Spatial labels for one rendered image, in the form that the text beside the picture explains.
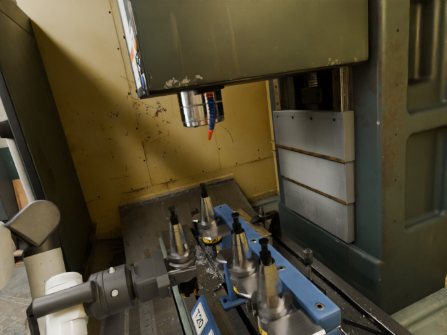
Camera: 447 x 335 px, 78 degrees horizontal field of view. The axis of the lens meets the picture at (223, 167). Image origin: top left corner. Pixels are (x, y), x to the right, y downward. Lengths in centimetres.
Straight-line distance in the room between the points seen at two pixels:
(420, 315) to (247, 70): 113
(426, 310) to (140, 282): 114
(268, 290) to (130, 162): 169
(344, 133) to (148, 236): 135
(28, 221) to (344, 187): 101
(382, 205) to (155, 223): 139
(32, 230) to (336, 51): 95
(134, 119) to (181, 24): 136
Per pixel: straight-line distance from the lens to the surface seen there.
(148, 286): 61
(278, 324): 46
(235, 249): 53
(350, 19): 95
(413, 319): 140
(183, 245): 61
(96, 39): 204
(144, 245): 186
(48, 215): 90
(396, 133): 105
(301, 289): 50
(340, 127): 106
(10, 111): 132
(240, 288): 52
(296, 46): 82
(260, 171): 233
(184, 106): 98
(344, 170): 109
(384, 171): 105
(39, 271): 91
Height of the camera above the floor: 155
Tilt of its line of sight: 15 degrees down
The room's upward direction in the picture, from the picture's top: 9 degrees counter-clockwise
